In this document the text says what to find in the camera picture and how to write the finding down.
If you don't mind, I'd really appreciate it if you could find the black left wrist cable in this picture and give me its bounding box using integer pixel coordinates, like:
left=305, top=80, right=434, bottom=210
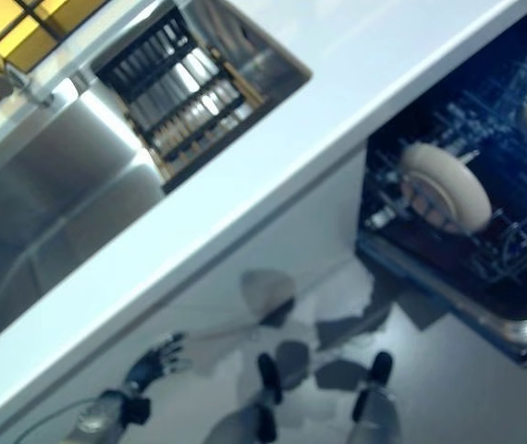
left=7, top=399, right=90, bottom=444

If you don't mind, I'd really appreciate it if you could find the robot leg with foot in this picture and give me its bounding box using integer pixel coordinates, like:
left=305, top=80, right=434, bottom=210
left=206, top=352, right=284, bottom=444
left=349, top=351, right=404, bottom=444

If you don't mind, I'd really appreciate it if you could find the open dishwasher door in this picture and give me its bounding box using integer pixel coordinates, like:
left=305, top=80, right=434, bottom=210
left=354, top=239, right=527, bottom=367

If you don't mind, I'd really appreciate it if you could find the stainless steel sink basin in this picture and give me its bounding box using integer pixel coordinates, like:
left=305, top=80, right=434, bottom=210
left=0, top=0, right=316, bottom=363

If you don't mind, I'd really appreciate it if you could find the left robot leg with foot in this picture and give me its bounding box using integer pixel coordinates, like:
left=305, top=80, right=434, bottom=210
left=206, top=352, right=284, bottom=444

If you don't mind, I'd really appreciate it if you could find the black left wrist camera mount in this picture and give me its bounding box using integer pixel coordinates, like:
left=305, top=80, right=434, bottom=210
left=121, top=396, right=153, bottom=426

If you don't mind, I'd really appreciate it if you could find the wire dishwasher rack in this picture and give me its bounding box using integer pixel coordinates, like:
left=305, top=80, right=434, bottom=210
left=363, top=25, right=527, bottom=289

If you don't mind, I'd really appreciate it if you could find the black dish drying rack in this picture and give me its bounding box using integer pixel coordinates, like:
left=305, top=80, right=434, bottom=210
left=93, top=12, right=270, bottom=194

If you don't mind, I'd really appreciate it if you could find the right robot leg with foot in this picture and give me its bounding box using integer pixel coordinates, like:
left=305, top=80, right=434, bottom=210
left=349, top=351, right=404, bottom=444

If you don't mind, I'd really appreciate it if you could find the chrome gooseneck faucet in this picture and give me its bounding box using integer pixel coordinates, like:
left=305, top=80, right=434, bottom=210
left=0, top=33, right=57, bottom=108

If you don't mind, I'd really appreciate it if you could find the white cabinet door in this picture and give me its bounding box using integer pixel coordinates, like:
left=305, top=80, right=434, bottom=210
left=224, top=152, right=367, bottom=302

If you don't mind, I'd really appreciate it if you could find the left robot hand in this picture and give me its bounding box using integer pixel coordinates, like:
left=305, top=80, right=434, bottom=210
left=124, top=332, right=194, bottom=396

